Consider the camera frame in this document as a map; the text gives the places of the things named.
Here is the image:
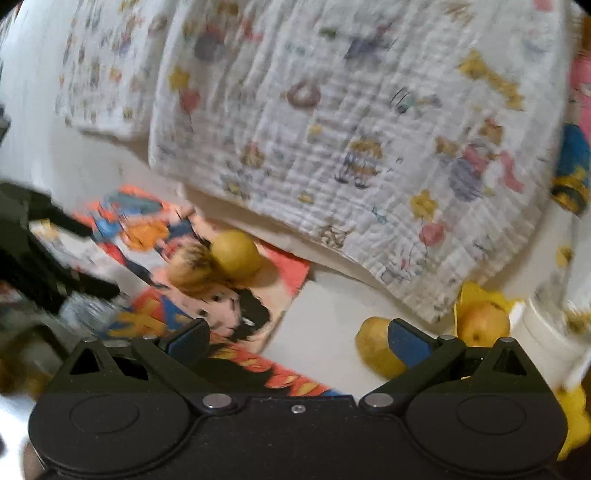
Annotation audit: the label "yellow fruit in bowl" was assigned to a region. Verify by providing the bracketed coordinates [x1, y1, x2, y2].
[457, 302, 511, 348]

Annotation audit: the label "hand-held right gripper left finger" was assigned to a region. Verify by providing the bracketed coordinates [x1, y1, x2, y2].
[55, 318, 234, 414]

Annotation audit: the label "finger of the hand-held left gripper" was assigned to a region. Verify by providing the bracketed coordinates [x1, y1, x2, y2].
[46, 261, 122, 303]
[28, 189, 95, 238]

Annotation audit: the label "yellow scalloped bowl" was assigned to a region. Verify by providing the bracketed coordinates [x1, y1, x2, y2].
[454, 280, 591, 463]

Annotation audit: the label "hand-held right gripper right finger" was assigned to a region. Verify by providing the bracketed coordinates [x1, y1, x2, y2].
[359, 318, 540, 412]

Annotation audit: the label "white plastic cup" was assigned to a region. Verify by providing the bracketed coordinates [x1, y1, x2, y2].
[509, 272, 591, 385]

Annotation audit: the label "round yellow fruit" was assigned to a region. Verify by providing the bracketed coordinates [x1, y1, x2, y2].
[209, 230, 264, 281]

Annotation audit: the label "white printed muslin cloth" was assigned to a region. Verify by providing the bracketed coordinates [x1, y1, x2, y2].
[54, 0, 178, 141]
[147, 0, 570, 325]

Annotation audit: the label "colourful cartoon drawing sheets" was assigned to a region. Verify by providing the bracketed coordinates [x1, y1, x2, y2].
[71, 184, 352, 398]

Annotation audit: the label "striped pepino melon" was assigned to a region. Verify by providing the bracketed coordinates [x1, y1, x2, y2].
[166, 244, 219, 295]

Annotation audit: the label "pink figure wall poster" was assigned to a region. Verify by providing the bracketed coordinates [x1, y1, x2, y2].
[549, 44, 591, 217]

